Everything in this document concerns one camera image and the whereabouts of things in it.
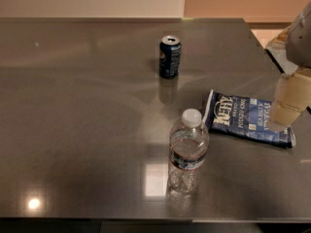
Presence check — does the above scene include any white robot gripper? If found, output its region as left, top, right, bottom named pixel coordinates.
left=269, top=2, right=311, bottom=127

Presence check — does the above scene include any blue kettle chips bag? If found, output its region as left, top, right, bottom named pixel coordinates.
left=203, top=90, right=295, bottom=149

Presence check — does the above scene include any blue pepsi can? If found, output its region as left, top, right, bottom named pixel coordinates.
left=159, top=35, right=182, bottom=79

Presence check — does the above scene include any clear plastic water bottle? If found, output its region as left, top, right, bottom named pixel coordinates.
left=167, top=109, right=209, bottom=200

